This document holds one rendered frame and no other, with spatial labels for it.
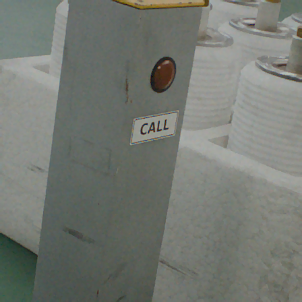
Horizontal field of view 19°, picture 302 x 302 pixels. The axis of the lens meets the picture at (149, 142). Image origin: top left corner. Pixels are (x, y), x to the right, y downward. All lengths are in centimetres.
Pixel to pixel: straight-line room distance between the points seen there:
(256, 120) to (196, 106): 8
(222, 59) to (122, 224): 21
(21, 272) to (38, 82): 19
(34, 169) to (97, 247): 25
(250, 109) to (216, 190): 7
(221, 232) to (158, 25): 21
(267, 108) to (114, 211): 17
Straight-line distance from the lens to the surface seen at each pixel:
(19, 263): 91
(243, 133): 76
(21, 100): 91
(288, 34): 92
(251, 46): 89
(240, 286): 76
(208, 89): 81
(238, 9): 106
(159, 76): 64
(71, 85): 66
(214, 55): 81
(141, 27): 61
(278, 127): 74
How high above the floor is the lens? 42
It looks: 19 degrees down
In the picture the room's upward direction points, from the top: 9 degrees clockwise
